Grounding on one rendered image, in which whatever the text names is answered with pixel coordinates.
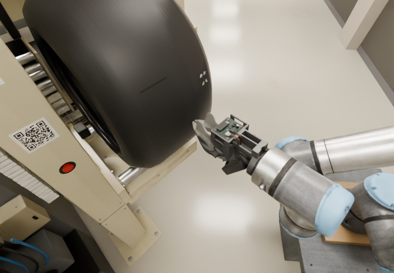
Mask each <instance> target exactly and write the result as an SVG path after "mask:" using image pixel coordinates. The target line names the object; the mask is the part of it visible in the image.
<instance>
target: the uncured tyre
mask: <svg viewBox="0 0 394 273"><path fill-rule="evenodd" d="M22 13H23V17H24V18H25V21H26V24H27V26H28V28H29V30H30V32H31V34H32V36H33V38H34V40H35V42H36V44H37V46H38V48H39V50H40V52H41V54H42V56H43V57H44V59H45V60H46V62H47V64H48V65H49V67H50V69H51V70H52V72H53V73H54V75H55V76H56V78H57V79H58V81H59V83H60V84H61V85H62V87H63V88H64V90H65V91H66V92H67V94H68V96H69V97H70V98H71V100H72V101H73V102H74V104H75V105H76V107H77V108H78V109H79V111H80V112H81V113H82V115H83V116H84V118H85V119H86V120H87V121H88V123H89V124H90V125H91V126H92V128H93V129H94V130H95V131H96V132H97V134H98V135H99V136H100V138H101V139H102V140H103V141H104V142H105V143H106V144H107V145H108V146H109V147H110V149H111V150H112V151H114V152H115V153H116V154H117V155H118V156H119V157H120V158H121V159H122V160H123V161H124V162H125V163H126V164H128V165H129V166H131V167H135V168H151V167H154V166H156V165H159V164H160V163H162V162H163V161H164V160H166V159H167V158H168V157H169V156H171V155H172V154H173V153H174V152H176V151H177V150H178V149H179V148H181V147H182V146H183V145H185V144H186V143H187V142H188V141H187V139H189V138H190V137H191V136H192V135H194V136H196V134H195V131H194V130H193V125H192V122H193V121H194V120H205V118H206V115H207V113H211V109H212V78H211V73H210V68H209V63H208V60H207V57H206V53H205V51H204V48H203V46H202V43H201V40H200V38H199V36H198V34H197V32H196V30H195V28H194V26H193V24H192V23H191V21H190V20H189V18H188V16H187V15H186V13H185V12H184V10H183V9H182V8H181V6H180V5H179V3H177V1H176V0H25V2H24V5H23V8H22ZM204 68H205V70H206V74H207V77H208V84H207V85H206V86H204V87H203V88H202V86H201V81H200V79H199V75H198V73H200V72H201V71H202V70H203V69H204ZM164 77H167V79H165V80H163V81H162V82H160V83H158V84H156V85H155V86H153V87H151V88H149V89H148V90H146V91H145V92H143V93H140V91H142V90H144V89H146V88H147V87H149V86H151V85H153V84H154V83H156V82H158V81H160V80H161V79H163V78H164ZM194 136H193V137H194ZM193 137H192V138H193ZM190 140H191V139H190ZM190 140H189V141H190Z"/></svg>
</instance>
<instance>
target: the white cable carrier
mask: <svg viewBox="0 0 394 273"><path fill-rule="evenodd" d="M0 172H1V173H3V174H4V175H5V176H8V177H9V178H11V179H12V180H14V181H15V182H17V183H18V184H20V185H21V186H22V187H24V188H26V189H28V190H29V191H31V192H32V193H34V194H35V195H37V196H38V197H39V198H42V199H43V200H44V201H46V202H48V203H50V202H52V201H54V200H55V199H56V198H58V197H59V194H58V192H57V190H56V189H54V188H53V187H51V185H49V184H48V183H46V182H45V181H44V180H43V179H41V178H40V177H39V176H38V175H36V174H35V173H33V172H32V171H31V170H30V169H28V168H27V167H26V166H25V165H23V164H22V163H20V162H19V161H18V160H17V159H15V158H14V157H13V156H12V155H10V154H9V153H7V152H6V151H5V150H4V149H2V148H1V147H0Z"/></svg>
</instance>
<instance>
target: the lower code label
mask: <svg viewBox="0 0 394 273"><path fill-rule="evenodd" d="M8 136H9V137H10V138H11V139H12V140H14V141H15V142H16V143H17V144H18V145H19V146H20V147H22V148H23V149H24V150H25V151H26V152H27V153H28V154H30V153H31V152H33V151H35V150H37V149H38V148H40V147H42V146H44V145H46V144H47V143H49V142H50V141H52V140H54V139H56V138H57V137H59V134H58V133H57V132H56V131H55V130H54V129H53V127H52V126H51V125H50V124H49V123H48V122H47V120H46V119H45V118H44V117H43V118H41V119H39V120H37V121H35V122H33V123H31V124H29V125H27V126H25V127H23V128H21V129H20V130H18V131H16V132H14V133H12V134H10V135H8Z"/></svg>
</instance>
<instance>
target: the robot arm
mask: <svg viewBox="0 0 394 273"><path fill-rule="evenodd" d="M235 119H237V120H239V121H240V122H242V123H243V125H241V124H239V123H238V122H236V121H235ZM192 125H193V130H194V131H195V134H196V136H197V137H198V140H199V142H200V144H201V146H202V148H203V149H204V150H205V151H206V152H207V153H208V154H210V155H212V156H213V157H214V158H217V157H218V158H219V159H222V161H223V162H224V161H226V163H225V166H224V167H223V168H222V170H223V171H224V172H225V174H226V175H230V174H233V173H236V172H239V171H241V170H245V169H246V168H247V169H246V173H247V174H249V175H250V176H251V181H252V183H254V184H255V185H256V186H258V187H259V189H260V190H263V191H265V192H266V193H267V194H268V195H270V196H271V197H272V198H273V199H275V200H276V201H278V202H279V203H280V210H279V213H278V216H279V220H280V223H281V225H282V227H283V229H285V231H286V232H288V233H289V234H290V235H292V236H293V237H296V238H300V239H306V238H312V237H315V236H316V235H317V234H318V233H319V234H321V235H324V236H325V237H332V236H333V235H334V233H335V232H336V230H337V229H338V227H339V226H340V224H342V225H343V226H344V227H345V228H347V229H348V230H350V231H352V232H354V233H358V234H367V235H368V239H369V242H370V245H371V248H372V251H373V255H374V257H375V261H376V265H377V266H378V268H379V271H380V273H394V174H391V173H376V174H374V175H372V176H368V177H367V178H366V179H365V180H363V181H362V182H360V183H359V184H357V185H356V186H354V187H353V188H343V187H342V186H341V185H340V184H338V183H334V182H333V181H331V180H329V179H328V178H326V177H324V176H325V175H327V174H332V173H341V172H350V171H355V170H364V169H374V168H383V167H388V166H394V125H392V126H388V127H383V128H377V129H372V130H368V131H362V132H356V133H353V134H347V135H341V136H336V137H332V138H326V139H321V140H312V141H308V140H307V139H305V138H303V137H301V136H290V137H287V138H284V139H282V140H281V141H279V142H278V143H277V144H276V145H275V147H272V148H270V149H269V148H268V147H267V146H268V142H266V141H265V140H263V139H261V138H259V137H258V136H256V135H255V134H253V133H251V132H250V131H249V124H248V123H246V122H244V121H243V120H241V119H239V118H238V117H235V116H234V115H232V114H231V115H230V118H229V117H227V118H226V119H224V120H223V121H222V122H221V123H220V124H218V123H217V122H216V120H215V118H214V115H213V114H211V113H207V115H206V118H205V120H194V121H193V122H192ZM208 132H210V133H208Z"/></svg>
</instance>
